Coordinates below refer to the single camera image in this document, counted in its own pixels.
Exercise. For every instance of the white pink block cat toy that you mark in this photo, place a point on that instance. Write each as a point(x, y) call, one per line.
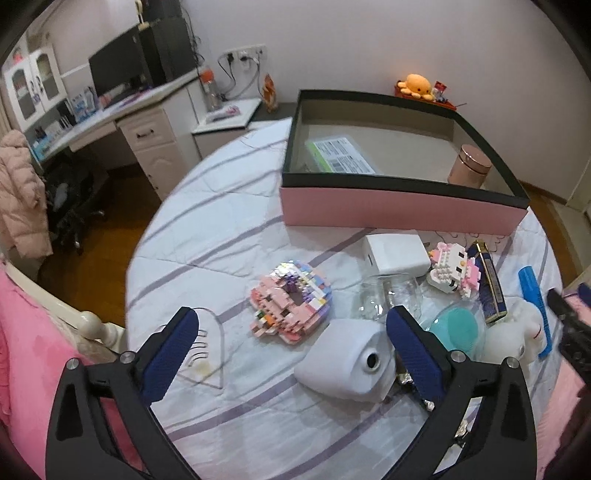
point(450, 267)

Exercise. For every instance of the orange snack bag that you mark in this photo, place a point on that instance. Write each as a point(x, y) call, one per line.
point(270, 92)

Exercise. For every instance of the pink puffer jacket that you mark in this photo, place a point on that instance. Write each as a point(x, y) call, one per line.
point(23, 194)

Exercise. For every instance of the black speaker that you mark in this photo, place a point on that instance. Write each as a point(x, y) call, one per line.
point(161, 9)

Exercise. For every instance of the cream bed frame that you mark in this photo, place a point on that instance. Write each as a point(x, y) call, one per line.
point(87, 323)

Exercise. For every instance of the pink blanket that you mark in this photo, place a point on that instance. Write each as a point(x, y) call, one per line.
point(27, 369)

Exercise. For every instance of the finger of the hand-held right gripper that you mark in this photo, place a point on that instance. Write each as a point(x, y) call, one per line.
point(570, 318)

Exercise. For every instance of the black monitor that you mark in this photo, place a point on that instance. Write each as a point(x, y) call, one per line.
point(120, 64)

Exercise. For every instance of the white hutch cabinet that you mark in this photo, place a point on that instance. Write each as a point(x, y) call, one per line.
point(27, 92)

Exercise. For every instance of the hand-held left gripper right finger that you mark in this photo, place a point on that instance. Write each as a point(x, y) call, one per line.
point(415, 350)

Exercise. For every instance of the black computer tower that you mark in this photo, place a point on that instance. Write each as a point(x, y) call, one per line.
point(168, 50)

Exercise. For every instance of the wall power outlet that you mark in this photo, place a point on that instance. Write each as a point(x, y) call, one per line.
point(242, 53)

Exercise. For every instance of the white unicorn toy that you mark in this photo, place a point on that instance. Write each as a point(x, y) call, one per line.
point(508, 332)

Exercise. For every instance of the black rhinestone hair clip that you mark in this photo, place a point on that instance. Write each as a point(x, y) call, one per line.
point(405, 379)

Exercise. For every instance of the white nightstand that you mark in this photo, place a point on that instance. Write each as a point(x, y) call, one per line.
point(221, 138)

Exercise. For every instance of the clear bottle with orange cap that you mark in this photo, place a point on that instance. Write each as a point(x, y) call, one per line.
point(210, 92)

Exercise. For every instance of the pink box with black rim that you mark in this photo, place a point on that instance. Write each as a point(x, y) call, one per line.
point(392, 207)

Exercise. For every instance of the white square adapter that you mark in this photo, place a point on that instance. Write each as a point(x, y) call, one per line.
point(397, 256)

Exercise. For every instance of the clear glass container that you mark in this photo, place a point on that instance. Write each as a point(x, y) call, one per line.
point(401, 290)

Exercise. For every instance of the orange octopus plush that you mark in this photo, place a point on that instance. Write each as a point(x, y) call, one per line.
point(415, 85)

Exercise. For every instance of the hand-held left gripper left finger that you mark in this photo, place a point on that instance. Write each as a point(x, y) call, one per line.
point(168, 355)

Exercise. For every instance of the white instant camera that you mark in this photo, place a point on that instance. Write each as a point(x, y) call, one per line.
point(332, 355)

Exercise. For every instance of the pink printed cloth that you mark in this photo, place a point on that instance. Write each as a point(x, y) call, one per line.
point(563, 415)

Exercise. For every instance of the white desk with drawers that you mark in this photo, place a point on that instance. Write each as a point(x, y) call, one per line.
point(157, 134)

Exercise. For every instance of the rose gold jar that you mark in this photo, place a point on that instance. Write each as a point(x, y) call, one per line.
point(468, 168)

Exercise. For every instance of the pink block donut toy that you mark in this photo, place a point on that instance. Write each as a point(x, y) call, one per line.
point(286, 304)

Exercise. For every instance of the blue comb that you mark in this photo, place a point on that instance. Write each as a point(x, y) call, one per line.
point(531, 290)

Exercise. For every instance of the black office chair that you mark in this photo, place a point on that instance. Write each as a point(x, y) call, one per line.
point(69, 194)

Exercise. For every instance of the red storage box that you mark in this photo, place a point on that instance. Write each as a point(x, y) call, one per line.
point(443, 104)

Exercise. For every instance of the teal silicone face brush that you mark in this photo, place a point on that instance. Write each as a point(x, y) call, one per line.
point(457, 325)

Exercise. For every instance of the clear plastic bag with label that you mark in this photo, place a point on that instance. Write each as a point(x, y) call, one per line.
point(341, 154)

